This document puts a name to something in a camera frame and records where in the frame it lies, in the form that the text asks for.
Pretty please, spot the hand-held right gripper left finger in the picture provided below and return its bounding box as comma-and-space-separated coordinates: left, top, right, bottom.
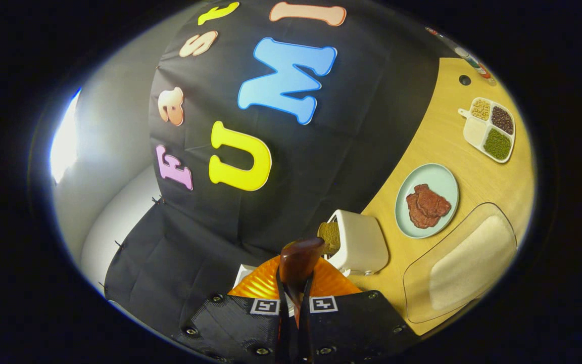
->
172, 255, 298, 364

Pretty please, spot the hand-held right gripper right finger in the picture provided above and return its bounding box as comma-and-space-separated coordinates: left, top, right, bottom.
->
299, 257, 420, 364

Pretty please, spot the white rice cooker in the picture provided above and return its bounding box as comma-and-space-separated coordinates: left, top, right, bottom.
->
232, 263, 257, 290

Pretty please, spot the clear plastic rice container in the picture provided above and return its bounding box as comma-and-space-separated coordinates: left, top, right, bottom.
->
402, 202, 518, 324

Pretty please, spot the dark wooden spoon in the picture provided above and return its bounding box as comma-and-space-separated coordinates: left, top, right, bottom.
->
278, 237, 325, 314

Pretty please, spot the white toaster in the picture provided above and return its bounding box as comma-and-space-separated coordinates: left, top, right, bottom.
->
324, 209, 389, 276

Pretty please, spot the brown bread slice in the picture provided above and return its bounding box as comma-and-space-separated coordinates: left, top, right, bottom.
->
318, 221, 341, 255

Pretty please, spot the red meat piece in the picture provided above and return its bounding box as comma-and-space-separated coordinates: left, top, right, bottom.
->
415, 184, 452, 219
406, 192, 432, 229

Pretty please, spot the black backdrop cloth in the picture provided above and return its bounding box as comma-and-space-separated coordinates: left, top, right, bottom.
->
104, 0, 473, 339

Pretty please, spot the pale green plate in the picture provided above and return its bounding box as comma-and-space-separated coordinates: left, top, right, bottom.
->
395, 163, 459, 239

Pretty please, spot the white divided grain dish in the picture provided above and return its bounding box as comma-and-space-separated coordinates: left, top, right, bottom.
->
458, 97, 516, 164

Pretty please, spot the clear water bottle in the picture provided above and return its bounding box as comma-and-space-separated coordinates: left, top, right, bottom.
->
425, 26, 497, 85

